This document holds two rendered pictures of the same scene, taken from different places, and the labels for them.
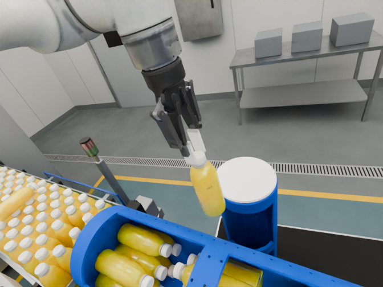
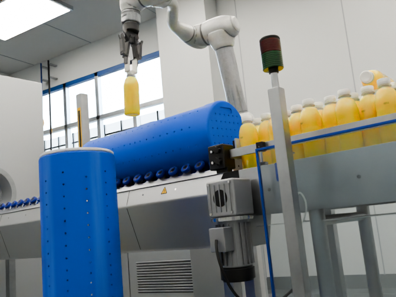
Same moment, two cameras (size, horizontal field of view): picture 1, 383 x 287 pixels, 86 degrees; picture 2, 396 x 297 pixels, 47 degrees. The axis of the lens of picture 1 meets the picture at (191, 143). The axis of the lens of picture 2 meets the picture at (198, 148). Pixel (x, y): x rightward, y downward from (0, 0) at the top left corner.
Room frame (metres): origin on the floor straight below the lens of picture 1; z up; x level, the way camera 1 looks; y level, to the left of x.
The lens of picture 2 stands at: (2.34, 0.37, 0.71)
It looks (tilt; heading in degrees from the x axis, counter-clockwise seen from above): 10 degrees up; 183
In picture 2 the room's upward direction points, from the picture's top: 5 degrees counter-clockwise
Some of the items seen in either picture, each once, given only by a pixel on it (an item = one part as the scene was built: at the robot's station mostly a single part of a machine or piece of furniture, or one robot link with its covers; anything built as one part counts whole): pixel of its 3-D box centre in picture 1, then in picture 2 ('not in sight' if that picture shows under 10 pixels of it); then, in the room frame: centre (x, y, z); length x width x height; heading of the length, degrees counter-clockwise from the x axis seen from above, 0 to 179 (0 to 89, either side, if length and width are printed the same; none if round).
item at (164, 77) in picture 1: (168, 85); (131, 33); (0.39, 0.01, 1.63); 0.08 x 0.07 x 0.09; 142
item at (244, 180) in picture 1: (244, 177); (77, 155); (0.65, -0.19, 1.03); 0.28 x 0.28 x 0.01
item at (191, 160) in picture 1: (188, 153); (134, 66); (0.37, 0.01, 1.47); 0.03 x 0.01 x 0.07; 52
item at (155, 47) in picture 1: (153, 45); (131, 19); (0.39, 0.01, 1.70); 0.09 x 0.09 x 0.06
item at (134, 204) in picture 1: (134, 213); (222, 159); (0.70, 0.37, 0.95); 0.10 x 0.07 x 0.10; 144
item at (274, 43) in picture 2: (87, 143); (270, 48); (1.03, 0.55, 1.23); 0.06 x 0.06 x 0.04
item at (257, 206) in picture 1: (250, 229); (82, 273); (0.65, -0.19, 0.59); 0.28 x 0.28 x 0.88
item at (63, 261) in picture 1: (73, 262); not in sight; (0.50, 0.61, 0.99); 0.07 x 0.07 x 0.19
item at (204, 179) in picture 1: (207, 185); (131, 95); (0.39, -0.01, 1.33); 0.07 x 0.07 x 0.19
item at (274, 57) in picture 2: (91, 150); (272, 62); (1.03, 0.55, 1.18); 0.06 x 0.06 x 0.05
